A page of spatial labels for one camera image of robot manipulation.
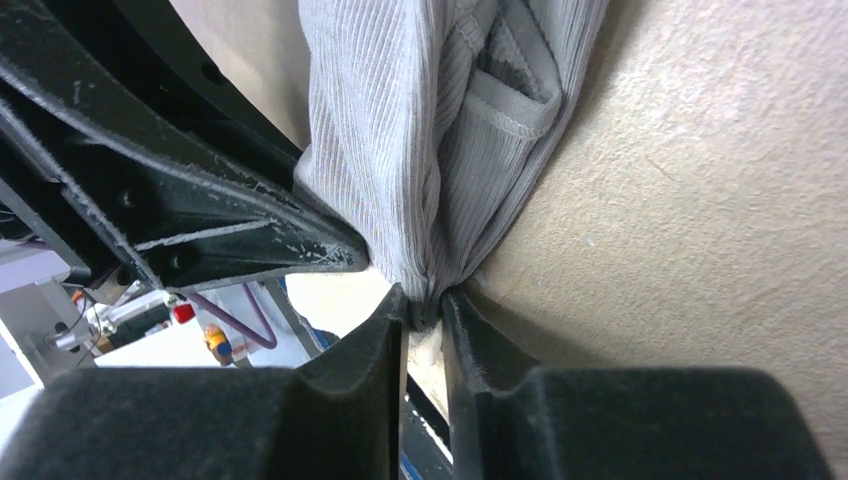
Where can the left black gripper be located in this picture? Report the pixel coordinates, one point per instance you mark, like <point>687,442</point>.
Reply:
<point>149,50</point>

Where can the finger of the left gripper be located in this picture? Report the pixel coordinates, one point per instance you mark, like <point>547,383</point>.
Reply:
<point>109,184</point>

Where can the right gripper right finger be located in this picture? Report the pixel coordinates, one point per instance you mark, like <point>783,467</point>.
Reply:
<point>512,417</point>

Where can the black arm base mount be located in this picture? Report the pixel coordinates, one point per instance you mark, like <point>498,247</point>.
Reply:
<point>425,443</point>

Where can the grey underwear with beige band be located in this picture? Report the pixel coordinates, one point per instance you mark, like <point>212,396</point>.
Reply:
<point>430,122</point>

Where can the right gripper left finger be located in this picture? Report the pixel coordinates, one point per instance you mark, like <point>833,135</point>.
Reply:
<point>338,416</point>

